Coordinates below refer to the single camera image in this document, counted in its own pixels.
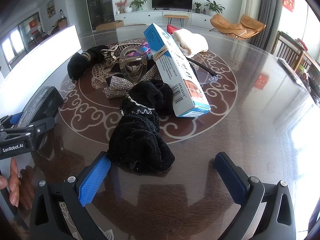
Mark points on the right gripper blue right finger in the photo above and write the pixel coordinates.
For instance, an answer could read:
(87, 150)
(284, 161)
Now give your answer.
(233, 177)

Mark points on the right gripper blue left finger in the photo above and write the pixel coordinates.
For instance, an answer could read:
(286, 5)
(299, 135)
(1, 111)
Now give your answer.
(91, 177)

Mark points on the black odor removing bar box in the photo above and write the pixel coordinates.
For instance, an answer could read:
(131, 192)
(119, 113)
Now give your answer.
(43, 104)

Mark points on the black velvet scrunchie with pearls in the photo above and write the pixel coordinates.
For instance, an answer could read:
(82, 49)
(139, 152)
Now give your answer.
(136, 144)

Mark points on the blue white ointment box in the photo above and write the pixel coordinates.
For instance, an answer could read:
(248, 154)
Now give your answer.
(189, 99)

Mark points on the black fuzzy scrunchie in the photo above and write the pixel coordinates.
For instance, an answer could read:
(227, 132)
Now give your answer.
(79, 63)

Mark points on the black frame glasses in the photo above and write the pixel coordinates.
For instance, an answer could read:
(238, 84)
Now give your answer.
(203, 73)

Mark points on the clear rhinestone hair claw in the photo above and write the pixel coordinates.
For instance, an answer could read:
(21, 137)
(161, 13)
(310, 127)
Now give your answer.
(128, 72)

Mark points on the cream towel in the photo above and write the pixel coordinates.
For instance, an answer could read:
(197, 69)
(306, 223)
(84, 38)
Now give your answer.
(190, 43)

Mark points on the purple butterfly toy wand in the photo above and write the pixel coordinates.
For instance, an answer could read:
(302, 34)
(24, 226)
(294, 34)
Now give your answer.
(145, 48)

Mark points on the red packet bag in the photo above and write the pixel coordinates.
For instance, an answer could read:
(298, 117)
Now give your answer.
(171, 29)

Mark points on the person's left hand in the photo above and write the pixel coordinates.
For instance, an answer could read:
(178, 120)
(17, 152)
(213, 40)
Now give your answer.
(12, 183)

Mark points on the wooden side chair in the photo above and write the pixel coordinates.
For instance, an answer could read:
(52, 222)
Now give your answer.
(295, 55)

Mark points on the brown cardboard box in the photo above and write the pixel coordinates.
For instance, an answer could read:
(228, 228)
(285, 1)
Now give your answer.
(110, 25)

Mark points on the orange lounge chair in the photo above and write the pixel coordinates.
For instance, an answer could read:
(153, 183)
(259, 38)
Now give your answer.
(245, 29)

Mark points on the dark display cabinet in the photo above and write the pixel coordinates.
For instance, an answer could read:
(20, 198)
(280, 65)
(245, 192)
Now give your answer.
(100, 12)

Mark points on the red flower vase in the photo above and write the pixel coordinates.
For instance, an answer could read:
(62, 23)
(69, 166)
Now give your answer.
(121, 4)

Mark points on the small wooden bench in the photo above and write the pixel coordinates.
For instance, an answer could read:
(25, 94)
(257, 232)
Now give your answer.
(182, 18)

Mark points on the green potted plant right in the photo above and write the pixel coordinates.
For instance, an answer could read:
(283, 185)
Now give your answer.
(213, 7)

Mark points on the green potted plant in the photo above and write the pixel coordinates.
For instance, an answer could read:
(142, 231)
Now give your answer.
(213, 7)
(138, 4)

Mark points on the white tv cabinet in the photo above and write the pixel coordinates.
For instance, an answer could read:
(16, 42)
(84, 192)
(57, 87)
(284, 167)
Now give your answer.
(156, 16)

